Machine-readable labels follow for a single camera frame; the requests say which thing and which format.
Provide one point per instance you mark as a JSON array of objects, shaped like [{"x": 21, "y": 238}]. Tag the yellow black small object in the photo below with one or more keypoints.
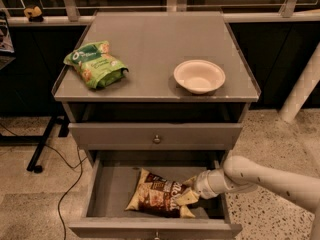
[{"x": 33, "y": 13}]

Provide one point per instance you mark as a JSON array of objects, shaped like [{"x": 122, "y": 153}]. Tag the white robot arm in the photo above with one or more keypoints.
[{"x": 239, "y": 173}]

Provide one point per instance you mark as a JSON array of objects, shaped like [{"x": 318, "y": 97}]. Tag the white paper bowl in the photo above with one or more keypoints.
[{"x": 199, "y": 76}]

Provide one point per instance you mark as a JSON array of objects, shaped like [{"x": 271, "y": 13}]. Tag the black table leg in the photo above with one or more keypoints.
[{"x": 38, "y": 140}]

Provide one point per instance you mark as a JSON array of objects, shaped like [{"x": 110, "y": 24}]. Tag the grey open middle drawer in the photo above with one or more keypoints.
[{"x": 113, "y": 181}]

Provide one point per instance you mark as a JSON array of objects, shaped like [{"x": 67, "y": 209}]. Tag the green chip bag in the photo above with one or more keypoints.
[{"x": 95, "y": 65}]

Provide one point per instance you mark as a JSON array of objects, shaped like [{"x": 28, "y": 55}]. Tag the grey drawer cabinet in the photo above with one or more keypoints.
[{"x": 152, "y": 45}]

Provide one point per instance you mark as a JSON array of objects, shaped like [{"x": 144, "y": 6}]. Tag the dark poster board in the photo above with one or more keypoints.
[{"x": 7, "y": 51}]

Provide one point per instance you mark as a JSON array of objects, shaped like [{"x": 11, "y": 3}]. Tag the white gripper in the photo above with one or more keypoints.
[{"x": 202, "y": 185}]

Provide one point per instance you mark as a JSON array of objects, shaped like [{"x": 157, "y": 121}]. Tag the grey top drawer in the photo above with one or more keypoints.
[{"x": 155, "y": 136}]

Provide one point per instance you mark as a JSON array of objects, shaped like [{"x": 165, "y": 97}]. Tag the metal window railing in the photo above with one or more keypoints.
[{"x": 80, "y": 12}]

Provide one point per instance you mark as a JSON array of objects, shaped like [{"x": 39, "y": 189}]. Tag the brown chip bag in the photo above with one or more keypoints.
[{"x": 156, "y": 195}]

